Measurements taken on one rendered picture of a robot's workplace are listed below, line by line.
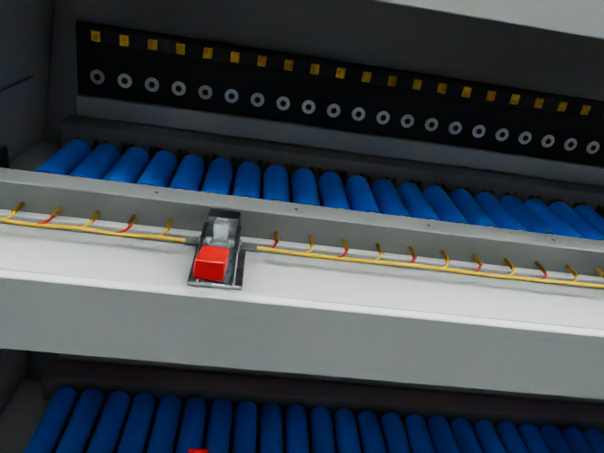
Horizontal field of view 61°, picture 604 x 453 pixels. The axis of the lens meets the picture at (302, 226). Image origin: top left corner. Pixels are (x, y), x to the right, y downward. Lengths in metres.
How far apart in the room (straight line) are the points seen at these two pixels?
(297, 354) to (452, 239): 0.12
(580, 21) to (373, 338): 0.20
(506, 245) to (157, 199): 0.21
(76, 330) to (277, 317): 0.10
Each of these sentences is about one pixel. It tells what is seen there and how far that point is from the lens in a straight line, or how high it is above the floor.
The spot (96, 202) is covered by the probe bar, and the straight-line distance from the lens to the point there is 0.31.
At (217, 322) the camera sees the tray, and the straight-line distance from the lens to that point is 0.27.
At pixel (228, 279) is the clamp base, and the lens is 0.27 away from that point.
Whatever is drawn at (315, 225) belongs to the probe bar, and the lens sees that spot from 0.31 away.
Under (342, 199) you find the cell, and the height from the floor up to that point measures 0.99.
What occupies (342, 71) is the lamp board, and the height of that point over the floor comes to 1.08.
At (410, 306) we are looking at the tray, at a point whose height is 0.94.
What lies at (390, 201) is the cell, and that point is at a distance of 0.36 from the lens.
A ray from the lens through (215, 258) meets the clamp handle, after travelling 0.21.
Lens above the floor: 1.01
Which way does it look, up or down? 7 degrees down
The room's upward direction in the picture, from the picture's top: 7 degrees clockwise
